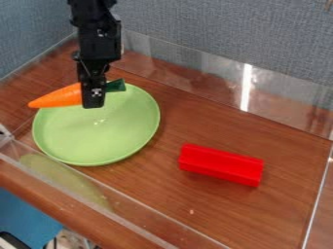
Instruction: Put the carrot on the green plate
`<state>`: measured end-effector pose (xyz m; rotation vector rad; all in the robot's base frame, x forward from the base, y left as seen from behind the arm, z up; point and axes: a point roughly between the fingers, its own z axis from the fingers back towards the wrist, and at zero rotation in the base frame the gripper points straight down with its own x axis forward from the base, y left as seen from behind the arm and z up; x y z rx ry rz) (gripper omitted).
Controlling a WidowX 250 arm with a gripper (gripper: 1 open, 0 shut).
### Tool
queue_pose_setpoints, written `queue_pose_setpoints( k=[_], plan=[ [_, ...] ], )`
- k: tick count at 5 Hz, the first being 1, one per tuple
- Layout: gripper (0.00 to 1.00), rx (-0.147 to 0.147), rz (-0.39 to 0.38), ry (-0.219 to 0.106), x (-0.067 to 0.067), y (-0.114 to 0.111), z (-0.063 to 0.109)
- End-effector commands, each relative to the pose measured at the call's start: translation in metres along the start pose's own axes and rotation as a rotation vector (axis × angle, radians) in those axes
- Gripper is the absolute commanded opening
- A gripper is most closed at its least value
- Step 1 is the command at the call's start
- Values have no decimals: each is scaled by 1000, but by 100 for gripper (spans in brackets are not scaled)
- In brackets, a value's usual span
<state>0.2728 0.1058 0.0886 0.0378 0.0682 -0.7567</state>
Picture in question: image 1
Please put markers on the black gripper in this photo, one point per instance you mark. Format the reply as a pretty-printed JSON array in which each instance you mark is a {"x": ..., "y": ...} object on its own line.
[{"x": 99, "y": 50}]

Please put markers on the orange toy carrot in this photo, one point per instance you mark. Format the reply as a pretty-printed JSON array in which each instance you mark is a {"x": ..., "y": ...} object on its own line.
[{"x": 68, "y": 95}]

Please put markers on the green plastic plate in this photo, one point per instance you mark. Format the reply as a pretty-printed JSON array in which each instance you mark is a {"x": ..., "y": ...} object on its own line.
[{"x": 91, "y": 137}]

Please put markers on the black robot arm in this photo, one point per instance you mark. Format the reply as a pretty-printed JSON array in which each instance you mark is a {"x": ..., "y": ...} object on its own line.
[{"x": 85, "y": 10}]

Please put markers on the red rectangular block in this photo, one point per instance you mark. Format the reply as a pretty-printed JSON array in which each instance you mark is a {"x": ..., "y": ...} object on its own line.
[{"x": 219, "y": 164}]

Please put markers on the clear acrylic enclosure wall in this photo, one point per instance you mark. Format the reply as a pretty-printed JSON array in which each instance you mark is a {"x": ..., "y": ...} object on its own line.
[{"x": 143, "y": 203}]

